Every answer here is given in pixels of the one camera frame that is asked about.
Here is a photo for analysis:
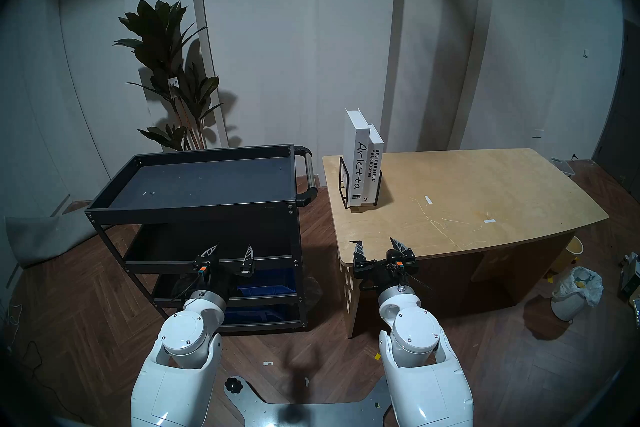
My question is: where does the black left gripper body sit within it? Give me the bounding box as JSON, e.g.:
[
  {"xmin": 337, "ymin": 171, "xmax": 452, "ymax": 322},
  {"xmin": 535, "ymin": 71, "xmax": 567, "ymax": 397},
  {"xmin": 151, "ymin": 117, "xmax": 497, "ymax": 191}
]
[{"xmin": 194, "ymin": 259, "xmax": 255, "ymax": 300}]

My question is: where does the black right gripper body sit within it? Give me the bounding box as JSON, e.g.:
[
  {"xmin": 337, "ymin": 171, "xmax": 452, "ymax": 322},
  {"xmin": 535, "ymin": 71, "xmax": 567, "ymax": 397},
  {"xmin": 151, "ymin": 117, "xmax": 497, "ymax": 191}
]
[{"xmin": 352, "ymin": 257, "xmax": 418, "ymax": 292}]

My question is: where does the white Arietta book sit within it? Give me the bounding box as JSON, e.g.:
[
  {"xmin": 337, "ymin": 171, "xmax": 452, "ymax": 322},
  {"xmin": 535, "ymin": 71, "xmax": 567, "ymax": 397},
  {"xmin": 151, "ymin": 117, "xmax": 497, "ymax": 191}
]
[{"xmin": 343, "ymin": 108, "xmax": 373, "ymax": 205}]

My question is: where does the small blue storage bin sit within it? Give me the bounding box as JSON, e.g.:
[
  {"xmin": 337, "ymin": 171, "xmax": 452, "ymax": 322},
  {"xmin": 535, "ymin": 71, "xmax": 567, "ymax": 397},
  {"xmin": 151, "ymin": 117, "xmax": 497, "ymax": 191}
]
[{"xmin": 236, "ymin": 270, "xmax": 297, "ymax": 295}]

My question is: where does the wide blue storage bin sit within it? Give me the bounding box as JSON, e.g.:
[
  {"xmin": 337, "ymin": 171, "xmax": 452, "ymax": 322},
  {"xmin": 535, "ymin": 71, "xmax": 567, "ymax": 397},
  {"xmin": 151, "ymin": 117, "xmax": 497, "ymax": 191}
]
[{"xmin": 222, "ymin": 306, "xmax": 301, "ymax": 325}]

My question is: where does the black metal utility cart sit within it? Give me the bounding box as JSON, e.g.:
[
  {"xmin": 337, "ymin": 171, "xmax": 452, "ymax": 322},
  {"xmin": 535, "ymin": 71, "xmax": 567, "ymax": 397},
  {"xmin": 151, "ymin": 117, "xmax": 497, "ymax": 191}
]
[{"xmin": 85, "ymin": 145, "xmax": 319, "ymax": 334}]

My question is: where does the white Design Hotels yearbook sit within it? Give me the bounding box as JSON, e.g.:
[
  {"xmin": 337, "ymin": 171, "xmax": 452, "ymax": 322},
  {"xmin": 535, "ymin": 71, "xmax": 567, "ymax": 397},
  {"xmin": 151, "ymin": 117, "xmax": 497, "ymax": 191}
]
[{"xmin": 361, "ymin": 123, "xmax": 385, "ymax": 206}]

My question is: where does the light wooden table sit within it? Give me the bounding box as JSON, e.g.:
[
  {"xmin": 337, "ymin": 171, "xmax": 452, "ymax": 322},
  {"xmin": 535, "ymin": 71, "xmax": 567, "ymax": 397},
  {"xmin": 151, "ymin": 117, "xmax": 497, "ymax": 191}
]
[{"xmin": 322, "ymin": 148, "xmax": 609, "ymax": 339}]

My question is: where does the yellow paper cup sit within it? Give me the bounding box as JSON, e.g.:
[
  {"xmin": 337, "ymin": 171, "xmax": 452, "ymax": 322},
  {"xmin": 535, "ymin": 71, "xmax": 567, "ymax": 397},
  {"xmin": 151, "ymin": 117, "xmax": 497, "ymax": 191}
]
[{"xmin": 550, "ymin": 236, "xmax": 584, "ymax": 274}]

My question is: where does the white bagged trash bin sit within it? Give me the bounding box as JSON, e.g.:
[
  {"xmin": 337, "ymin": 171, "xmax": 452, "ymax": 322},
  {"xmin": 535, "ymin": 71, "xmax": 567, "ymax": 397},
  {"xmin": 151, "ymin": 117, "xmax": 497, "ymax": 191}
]
[{"xmin": 551, "ymin": 266, "xmax": 604, "ymax": 322}]

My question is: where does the tall green potted plant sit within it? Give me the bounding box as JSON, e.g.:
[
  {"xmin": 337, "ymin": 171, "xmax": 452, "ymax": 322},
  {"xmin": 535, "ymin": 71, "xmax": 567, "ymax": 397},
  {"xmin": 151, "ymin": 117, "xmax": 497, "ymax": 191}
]
[{"xmin": 113, "ymin": 0, "xmax": 224, "ymax": 151}]

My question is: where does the cardboard box clutter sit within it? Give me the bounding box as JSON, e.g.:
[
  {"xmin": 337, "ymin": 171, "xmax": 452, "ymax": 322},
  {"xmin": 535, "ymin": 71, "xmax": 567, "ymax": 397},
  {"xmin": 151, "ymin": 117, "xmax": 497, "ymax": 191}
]
[{"xmin": 618, "ymin": 252, "xmax": 640, "ymax": 311}]

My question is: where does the black wire book stand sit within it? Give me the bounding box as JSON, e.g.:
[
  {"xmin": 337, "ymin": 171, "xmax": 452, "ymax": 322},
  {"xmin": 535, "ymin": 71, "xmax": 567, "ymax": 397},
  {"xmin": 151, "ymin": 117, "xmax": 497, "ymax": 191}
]
[{"xmin": 339, "ymin": 157, "xmax": 383, "ymax": 209}]

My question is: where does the grey metal robot base plate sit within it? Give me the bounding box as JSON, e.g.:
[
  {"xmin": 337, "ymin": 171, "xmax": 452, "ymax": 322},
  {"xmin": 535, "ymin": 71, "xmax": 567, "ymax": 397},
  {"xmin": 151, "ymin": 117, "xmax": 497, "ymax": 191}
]
[{"xmin": 223, "ymin": 376, "xmax": 393, "ymax": 427}]

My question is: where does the black floor cable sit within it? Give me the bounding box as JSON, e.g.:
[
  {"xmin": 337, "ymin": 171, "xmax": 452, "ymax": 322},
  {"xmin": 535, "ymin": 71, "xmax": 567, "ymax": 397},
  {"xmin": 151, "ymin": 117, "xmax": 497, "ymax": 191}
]
[{"xmin": 2, "ymin": 301, "xmax": 86, "ymax": 424}]

